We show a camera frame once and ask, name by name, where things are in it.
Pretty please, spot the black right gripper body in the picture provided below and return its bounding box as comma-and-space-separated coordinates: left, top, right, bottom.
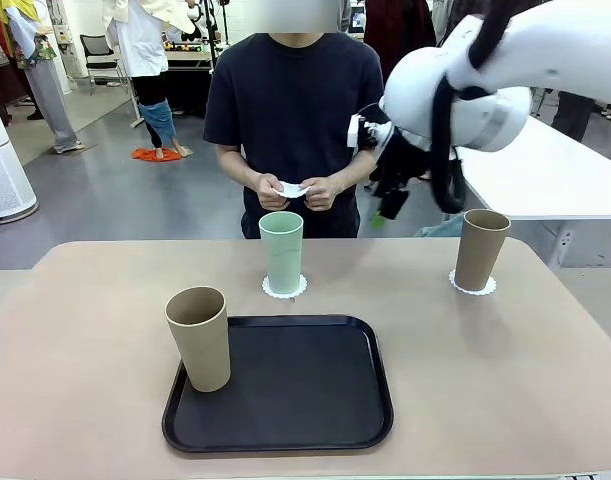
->
364, 119, 431, 195

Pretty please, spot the white scalloped paper coaster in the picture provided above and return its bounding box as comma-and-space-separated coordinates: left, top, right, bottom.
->
271, 182, 314, 200
262, 273, 309, 300
448, 268, 499, 297

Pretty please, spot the brown cup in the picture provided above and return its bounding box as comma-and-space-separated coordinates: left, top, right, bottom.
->
164, 286, 232, 394
453, 208, 512, 292

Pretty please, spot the light green cup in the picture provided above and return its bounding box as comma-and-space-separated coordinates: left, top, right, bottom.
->
258, 211, 305, 294

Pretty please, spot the person's right forearm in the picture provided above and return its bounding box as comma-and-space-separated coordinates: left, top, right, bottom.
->
216, 144, 266, 190

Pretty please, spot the person's left forearm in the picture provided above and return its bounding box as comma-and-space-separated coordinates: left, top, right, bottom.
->
334, 146, 379, 194

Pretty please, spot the person's left hand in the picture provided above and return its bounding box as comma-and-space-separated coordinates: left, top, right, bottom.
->
304, 177, 342, 212

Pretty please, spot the person's right hand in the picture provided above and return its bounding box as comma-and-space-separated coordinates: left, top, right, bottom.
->
256, 172, 292, 210

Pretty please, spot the light blue cloth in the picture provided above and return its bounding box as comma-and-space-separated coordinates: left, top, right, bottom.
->
414, 214, 465, 239

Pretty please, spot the person in navy t-shirt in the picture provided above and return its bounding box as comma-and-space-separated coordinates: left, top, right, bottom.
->
203, 0, 386, 240

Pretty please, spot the mannequin in dark red garment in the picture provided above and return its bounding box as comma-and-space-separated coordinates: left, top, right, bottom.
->
363, 0, 439, 101

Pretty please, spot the white table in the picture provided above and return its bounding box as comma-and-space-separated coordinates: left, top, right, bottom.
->
457, 117, 611, 269

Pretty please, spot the mannequin in black garment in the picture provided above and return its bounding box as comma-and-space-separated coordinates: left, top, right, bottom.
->
551, 89, 599, 144

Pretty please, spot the black plastic tray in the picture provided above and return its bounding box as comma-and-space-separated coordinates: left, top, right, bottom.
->
161, 314, 395, 454

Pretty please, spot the orange cloth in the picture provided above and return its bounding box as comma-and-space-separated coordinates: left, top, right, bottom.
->
130, 146, 183, 164

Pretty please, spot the mannequin in white coat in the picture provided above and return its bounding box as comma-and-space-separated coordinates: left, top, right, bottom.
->
102, 0, 196, 161

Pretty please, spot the black office chair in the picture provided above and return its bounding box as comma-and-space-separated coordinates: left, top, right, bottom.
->
78, 33, 129, 96

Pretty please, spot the mannequin with yellow garment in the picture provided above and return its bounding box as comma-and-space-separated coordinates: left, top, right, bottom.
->
0, 0, 84, 155

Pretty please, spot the brown wooden counter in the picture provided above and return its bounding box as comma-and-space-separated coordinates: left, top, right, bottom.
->
0, 47, 31, 121

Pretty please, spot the black right arm hose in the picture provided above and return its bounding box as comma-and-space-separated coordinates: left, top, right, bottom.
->
429, 0, 524, 215

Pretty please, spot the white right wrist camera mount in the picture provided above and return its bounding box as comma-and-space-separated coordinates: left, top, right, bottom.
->
347, 113, 374, 150

